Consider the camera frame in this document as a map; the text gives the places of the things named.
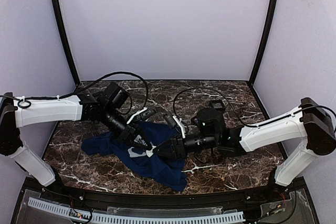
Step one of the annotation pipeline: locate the black front rail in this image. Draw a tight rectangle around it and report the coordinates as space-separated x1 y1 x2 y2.
41 187 289 210

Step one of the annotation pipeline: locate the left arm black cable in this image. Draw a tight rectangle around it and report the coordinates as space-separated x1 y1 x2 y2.
20 71 148 109

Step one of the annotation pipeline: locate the navy blue t-shirt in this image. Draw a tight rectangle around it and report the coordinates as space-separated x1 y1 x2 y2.
81 131 187 191

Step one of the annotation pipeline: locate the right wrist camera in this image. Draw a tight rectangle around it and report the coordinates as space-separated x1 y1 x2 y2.
163 112 187 138

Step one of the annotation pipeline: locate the right black frame post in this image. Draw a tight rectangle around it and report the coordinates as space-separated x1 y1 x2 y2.
248 0 277 86

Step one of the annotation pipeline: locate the black square tray far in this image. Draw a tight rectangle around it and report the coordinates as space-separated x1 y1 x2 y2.
209 100 226 111

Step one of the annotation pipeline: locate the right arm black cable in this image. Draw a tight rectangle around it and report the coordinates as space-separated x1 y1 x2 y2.
173 89 259 127

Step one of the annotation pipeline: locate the left black frame post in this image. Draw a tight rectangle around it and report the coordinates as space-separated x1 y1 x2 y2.
51 0 80 87

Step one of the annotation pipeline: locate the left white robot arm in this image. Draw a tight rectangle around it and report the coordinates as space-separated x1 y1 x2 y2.
1 82 155 188

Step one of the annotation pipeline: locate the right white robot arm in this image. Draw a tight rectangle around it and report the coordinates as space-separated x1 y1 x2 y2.
153 98 335 189

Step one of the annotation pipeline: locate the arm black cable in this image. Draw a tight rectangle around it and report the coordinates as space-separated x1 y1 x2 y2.
20 71 148 109
173 89 259 127

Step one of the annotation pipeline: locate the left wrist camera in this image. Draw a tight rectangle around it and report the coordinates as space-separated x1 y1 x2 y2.
127 107 157 124

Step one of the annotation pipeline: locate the white slotted cable duct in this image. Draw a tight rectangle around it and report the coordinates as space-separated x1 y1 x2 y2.
27 197 246 223

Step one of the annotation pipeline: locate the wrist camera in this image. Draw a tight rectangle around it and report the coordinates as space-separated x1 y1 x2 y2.
163 112 187 138
127 107 157 124

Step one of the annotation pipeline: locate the black frame post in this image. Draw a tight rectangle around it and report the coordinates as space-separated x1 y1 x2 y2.
248 0 277 86
51 0 80 87

